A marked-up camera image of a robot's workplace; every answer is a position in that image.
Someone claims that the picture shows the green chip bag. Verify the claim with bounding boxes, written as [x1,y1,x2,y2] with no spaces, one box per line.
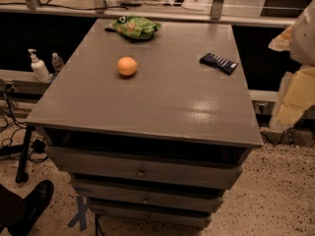
[104,15,161,40]

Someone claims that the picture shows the blue tape on floor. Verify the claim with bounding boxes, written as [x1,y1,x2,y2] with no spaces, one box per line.
[67,194,94,232]

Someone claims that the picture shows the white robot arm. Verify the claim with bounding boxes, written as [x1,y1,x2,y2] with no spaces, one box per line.
[269,0,315,131]

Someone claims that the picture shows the metal shelf rail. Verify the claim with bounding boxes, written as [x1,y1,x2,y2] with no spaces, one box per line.
[0,3,295,29]

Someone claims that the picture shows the top grey drawer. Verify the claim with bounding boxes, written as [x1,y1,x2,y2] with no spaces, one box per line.
[46,147,242,189]

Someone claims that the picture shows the grey drawer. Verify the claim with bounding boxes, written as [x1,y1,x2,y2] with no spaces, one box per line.
[89,202,212,228]
[46,147,242,189]
[71,179,222,212]

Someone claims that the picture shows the dark blue snack packet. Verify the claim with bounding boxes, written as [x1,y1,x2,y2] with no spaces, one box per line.
[199,53,238,75]

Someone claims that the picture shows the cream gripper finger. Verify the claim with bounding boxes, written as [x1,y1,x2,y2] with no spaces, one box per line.
[268,26,292,52]
[269,65,315,131]

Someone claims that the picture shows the white pump dispenser bottle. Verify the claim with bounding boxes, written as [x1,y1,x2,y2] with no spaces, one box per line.
[28,49,50,82]

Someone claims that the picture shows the black leather shoe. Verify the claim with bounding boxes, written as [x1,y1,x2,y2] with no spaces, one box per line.
[7,180,54,236]

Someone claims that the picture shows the black floor cables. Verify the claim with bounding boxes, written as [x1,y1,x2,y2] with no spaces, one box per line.
[0,82,50,164]

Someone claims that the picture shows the bottom grey drawer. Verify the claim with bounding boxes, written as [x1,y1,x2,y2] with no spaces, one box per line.
[89,202,212,228]

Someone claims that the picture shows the middle grey drawer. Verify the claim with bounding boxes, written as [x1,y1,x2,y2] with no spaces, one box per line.
[71,179,222,212]

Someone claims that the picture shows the grey drawer cabinet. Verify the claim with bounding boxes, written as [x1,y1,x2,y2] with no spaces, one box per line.
[28,20,262,216]

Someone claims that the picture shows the black table leg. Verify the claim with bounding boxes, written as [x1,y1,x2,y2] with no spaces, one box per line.
[16,126,33,183]

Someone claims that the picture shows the orange fruit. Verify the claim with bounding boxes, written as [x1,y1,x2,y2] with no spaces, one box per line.
[117,57,138,77]

